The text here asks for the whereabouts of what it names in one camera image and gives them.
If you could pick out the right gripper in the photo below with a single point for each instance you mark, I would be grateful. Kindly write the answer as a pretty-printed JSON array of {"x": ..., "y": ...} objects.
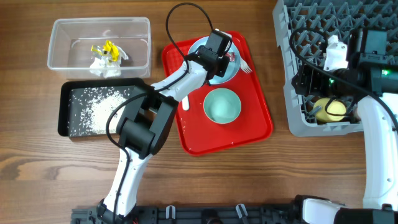
[{"x": 311, "y": 74}]

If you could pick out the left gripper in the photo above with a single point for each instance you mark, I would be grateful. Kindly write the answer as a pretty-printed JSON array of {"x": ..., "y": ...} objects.
[{"x": 225, "y": 63}]

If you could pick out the red foil snack wrapper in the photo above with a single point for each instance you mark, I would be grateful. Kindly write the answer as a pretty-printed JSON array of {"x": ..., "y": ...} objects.
[{"x": 231, "y": 56}]

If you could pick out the mint green bowl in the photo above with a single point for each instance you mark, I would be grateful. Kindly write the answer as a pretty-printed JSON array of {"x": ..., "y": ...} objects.
[{"x": 222, "y": 106}]

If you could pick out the yellow snack wrapper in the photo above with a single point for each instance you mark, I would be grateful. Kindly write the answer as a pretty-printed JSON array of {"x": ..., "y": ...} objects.
[{"x": 109, "y": 51}]

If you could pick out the white napkin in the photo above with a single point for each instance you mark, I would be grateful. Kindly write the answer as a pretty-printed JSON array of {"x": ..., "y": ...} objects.
[{"x": 106, "y": 69}]

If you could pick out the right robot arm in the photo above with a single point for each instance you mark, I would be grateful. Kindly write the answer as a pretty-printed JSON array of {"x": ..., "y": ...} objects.
[{"x": 374, "y": 86}]

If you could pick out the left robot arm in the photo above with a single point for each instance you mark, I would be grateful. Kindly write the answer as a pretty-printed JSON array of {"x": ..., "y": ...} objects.
[{"x": 145, "y": 124}]

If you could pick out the grey dishwasher rack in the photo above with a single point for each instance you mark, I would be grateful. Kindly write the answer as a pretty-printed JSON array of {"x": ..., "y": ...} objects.
[{"x": 334, "y": 18}]

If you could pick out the clear plastic waste bin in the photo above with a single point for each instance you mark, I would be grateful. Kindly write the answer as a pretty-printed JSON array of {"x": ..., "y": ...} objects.
[{"x": 71, "y": 40}]

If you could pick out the light blue plate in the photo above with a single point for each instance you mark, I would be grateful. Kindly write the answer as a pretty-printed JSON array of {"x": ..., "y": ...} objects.
[{"x": 233, "y": 66}]

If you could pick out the white plastic fork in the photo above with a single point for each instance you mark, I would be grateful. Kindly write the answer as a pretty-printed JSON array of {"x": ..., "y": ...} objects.
[{"x": 244, "y": 66}]

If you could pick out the yellow cup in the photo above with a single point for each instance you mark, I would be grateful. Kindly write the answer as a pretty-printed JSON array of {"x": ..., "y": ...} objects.
[{"x": 334, "y": 112}]

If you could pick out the white plastic spoon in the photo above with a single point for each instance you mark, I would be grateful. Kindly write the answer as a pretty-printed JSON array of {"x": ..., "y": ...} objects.
[{"x": 185, "y": 104}]

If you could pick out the red serving tray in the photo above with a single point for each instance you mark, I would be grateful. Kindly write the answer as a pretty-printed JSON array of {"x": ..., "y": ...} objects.
[{"x": 199, "y": 135}]

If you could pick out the black tray with rice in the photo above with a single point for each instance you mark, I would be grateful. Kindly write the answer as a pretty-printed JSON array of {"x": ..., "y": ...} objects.
[{"x": 85, "y": 106}]

